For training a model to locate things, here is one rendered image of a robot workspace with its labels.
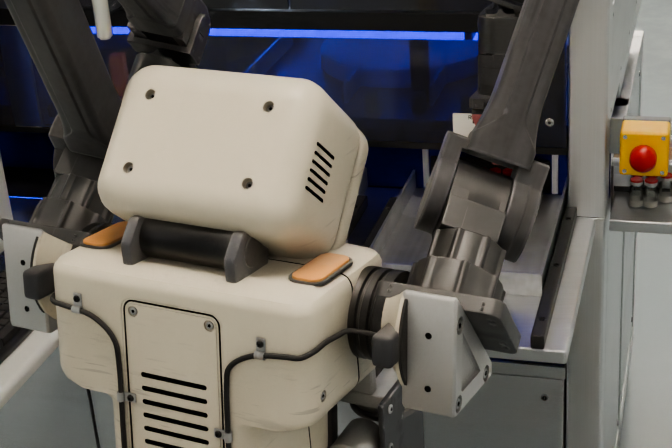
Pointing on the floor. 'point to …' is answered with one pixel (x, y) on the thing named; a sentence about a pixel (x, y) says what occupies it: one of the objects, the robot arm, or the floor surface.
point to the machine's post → (590, 194)
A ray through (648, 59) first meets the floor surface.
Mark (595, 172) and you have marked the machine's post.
